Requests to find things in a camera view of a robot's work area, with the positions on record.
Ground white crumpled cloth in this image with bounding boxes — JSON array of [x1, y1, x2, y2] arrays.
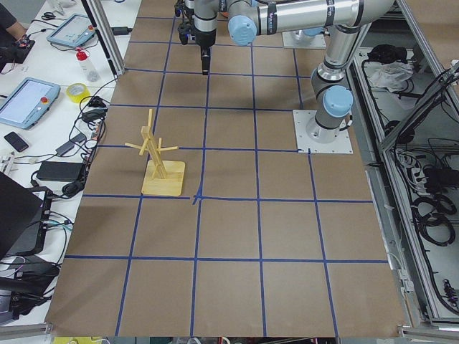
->
[[369, 62, 414, 92]]

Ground aluminium frame post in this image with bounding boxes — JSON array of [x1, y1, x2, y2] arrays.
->
[[81, 0, 125, 77]]

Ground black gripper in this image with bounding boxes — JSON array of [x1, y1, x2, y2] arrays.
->
[[195, 29, 217, 75]]

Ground blue teach pendant far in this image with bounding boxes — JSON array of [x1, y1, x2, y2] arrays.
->
[[47, 14, 95, 48]]

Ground clear bottle red cap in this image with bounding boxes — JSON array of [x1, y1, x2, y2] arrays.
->
[[76, 47, 100, 82]]

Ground blue teach pendant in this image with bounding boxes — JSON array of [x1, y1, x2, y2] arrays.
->
[[1, 77, 61, 129], [47, 14, 95, 48]]

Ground black scissors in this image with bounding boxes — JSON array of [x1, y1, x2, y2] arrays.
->
[[41, 11, 56, 21]]

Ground blue teach pendant near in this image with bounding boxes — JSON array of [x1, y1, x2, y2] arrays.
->
[[1, 77, 61, 129]]

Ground black power adapter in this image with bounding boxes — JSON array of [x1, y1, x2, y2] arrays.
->
[[37, 161, 84, 182]]

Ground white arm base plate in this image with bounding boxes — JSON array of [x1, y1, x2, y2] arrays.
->
[[282, 31, 326, 50], [293, 110, 353, 154]]

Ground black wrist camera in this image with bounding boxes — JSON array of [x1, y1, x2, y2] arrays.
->
[[177, 21, 195, 45]]

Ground wooden cup rack stand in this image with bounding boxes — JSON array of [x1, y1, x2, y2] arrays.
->
[[125, 109, 186, 196]]

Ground black laptop computer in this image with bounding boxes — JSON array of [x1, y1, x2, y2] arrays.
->
[[1, 174, 52, 258]]

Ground black smartphone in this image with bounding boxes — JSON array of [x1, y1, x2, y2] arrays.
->
[[4, 132, 29, 152]]

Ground yellow tape roll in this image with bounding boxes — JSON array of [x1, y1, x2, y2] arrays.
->
[[66, 83, 90, 103]]

